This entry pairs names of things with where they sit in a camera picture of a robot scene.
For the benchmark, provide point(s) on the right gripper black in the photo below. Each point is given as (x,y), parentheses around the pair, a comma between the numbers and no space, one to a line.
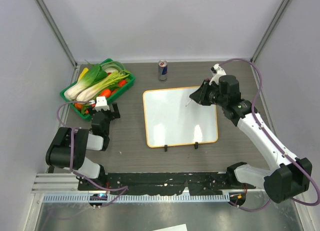
(200,96)

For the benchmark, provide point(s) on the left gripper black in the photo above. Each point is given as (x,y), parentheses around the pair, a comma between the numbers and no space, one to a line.
(114,114)

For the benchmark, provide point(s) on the whiteboard with orange frame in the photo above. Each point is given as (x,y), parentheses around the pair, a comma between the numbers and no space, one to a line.
(169,122)

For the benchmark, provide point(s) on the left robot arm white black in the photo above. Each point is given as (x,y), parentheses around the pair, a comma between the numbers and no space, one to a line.
(69,146)

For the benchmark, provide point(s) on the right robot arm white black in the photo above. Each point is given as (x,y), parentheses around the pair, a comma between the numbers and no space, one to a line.
(287,175)

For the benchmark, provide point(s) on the orange carrot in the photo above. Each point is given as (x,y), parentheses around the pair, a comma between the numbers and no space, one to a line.
(106,93)

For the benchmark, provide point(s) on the bok choy right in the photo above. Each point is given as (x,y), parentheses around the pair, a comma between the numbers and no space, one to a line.
(112,80)

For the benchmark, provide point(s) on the bok choy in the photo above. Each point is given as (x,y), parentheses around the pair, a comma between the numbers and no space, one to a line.
(91,77)
(112,80)

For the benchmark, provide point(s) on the green plastic basket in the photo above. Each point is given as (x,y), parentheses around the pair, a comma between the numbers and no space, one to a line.
(109,66)

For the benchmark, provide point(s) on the red tomato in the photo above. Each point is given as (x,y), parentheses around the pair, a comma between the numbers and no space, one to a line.
(122,83)

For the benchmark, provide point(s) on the bok choy left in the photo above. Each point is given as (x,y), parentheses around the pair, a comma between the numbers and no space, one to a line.
(91,77)

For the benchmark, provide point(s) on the yellow vegetable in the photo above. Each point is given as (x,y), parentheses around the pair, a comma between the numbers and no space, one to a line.
(84,71)

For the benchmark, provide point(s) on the silver blue drink can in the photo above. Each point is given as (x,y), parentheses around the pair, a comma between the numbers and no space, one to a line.
(162,70)

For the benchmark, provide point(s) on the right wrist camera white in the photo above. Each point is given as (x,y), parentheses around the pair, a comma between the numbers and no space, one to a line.
(217,72)

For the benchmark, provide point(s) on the aluminium rail left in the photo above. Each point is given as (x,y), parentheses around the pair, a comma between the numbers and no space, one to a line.
(55,183)

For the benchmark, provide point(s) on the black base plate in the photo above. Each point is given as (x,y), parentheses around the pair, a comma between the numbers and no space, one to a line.
(169,183)

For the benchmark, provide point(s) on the white slotted cable duct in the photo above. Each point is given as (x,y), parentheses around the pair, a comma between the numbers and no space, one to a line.
(95,198)

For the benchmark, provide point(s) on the aluminium frame post right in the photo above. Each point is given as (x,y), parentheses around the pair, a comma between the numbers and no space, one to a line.
(271,28)

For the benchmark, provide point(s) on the aluminium frame post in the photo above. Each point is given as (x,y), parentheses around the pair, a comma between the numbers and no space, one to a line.
(53,26)
(271,28)

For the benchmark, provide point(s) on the aluminium frame post left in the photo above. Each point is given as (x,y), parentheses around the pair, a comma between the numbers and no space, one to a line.
(53,26)

